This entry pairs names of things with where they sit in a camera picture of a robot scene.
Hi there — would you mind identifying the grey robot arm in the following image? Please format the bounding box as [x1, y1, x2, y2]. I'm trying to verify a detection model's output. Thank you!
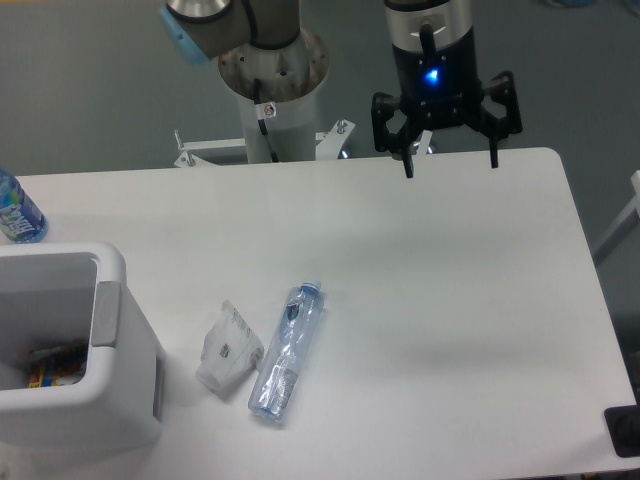
[159, 1, 523, 177]

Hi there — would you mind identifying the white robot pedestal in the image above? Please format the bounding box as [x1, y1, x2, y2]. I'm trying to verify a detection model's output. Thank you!
[172, 27, 436, 169]

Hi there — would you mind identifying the blue labelled water bottle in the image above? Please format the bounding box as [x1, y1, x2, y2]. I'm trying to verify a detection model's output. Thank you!
[1, 169, 48, 244]

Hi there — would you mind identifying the white trash can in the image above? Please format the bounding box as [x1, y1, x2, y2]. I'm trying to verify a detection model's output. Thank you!
[1, 242, 165, 449]

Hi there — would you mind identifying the colourful trash in bin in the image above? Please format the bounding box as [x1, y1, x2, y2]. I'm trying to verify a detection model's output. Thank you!
[26, 342, 88, 389]

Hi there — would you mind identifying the clear plastic bottle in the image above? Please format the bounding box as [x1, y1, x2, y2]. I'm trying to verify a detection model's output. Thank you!
[248, 279, 324, 421]

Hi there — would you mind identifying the black cable on pedestal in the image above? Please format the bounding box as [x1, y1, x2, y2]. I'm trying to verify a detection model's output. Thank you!
[252, 78, 280, 164]

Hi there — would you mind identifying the black clamp at table edge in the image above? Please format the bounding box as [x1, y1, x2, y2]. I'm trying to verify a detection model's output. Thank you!
[604, 405, 639, 458]

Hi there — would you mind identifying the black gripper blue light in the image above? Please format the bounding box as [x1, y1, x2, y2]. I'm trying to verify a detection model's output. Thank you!
[370, 30, 524, 180]

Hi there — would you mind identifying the white frame at right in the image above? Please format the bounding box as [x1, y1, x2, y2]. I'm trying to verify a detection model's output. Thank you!
[592, 171, 639, 267]

